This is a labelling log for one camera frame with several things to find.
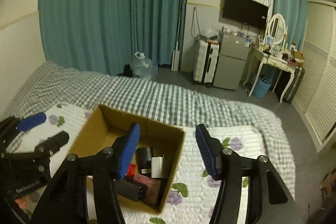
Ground black wall television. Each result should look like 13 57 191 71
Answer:
223 0 269 30

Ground light teal curtain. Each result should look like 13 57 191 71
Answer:
273 0 309 51

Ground brown cardboard box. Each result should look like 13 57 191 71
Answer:
68 104 186 215

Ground dark suitcase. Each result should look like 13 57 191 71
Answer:
282 65 306 104

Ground row of small containers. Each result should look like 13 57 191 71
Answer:
222 27 259 39

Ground white pole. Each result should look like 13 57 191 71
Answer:
172 0 184 72

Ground black and white power adapter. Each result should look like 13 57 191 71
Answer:
136 147 155 177

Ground wide teal curtain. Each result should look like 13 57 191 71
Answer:
39 0 134 76

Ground white vanity table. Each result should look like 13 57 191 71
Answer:
243 46 305 104

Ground hanging black cables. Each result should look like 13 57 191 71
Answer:
191 7 202 41

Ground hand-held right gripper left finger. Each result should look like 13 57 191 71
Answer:
34 123 141 224

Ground oval white vanity mirror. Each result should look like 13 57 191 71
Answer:
266 13 288 46

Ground black electronic device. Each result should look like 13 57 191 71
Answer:
114 179 148 201

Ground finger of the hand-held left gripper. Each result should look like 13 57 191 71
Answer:
34 132 70 157
0 112 47 146

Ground silver mini fridge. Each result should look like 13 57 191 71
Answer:
213 34 254 90

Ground white floral quilt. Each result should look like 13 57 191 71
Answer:
16 102 265 224

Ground narrow teal curtain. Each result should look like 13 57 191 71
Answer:
130 0 190 65

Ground white plug charger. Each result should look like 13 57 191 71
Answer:
151 154 166 179

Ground pink patterned box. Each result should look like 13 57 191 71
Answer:
134 174 162 205

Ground blue plastic basket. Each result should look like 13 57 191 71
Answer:
252 76 272 98

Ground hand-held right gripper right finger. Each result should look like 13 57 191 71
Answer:
196 124 300 224

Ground white louvred wardrobe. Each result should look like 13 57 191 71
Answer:
293 0 336 153

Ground brown carton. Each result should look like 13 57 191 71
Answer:
290 49 305 60

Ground clear water jug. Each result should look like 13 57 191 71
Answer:
130 52 153 80

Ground white suitcase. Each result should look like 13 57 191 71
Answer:
193 39 219 86

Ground clear plastic bag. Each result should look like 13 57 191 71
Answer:
203 27 219 39

